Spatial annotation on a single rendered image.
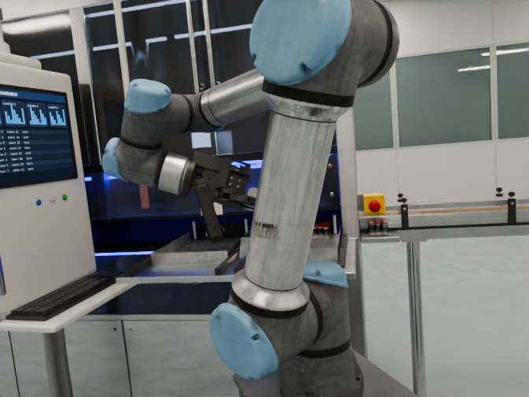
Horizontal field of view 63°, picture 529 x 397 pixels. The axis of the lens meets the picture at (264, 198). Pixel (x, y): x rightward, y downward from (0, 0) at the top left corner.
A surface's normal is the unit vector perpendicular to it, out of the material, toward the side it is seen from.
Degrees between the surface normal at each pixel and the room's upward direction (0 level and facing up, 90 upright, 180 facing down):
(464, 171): 90
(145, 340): 90
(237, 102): 112
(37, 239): 90
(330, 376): 73
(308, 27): 82
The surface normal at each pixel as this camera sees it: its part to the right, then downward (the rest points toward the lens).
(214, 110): -0.55, 0.51
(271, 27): -0.63, 0.02
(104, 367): -0.21, 0.14
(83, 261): 0.96, -0.05
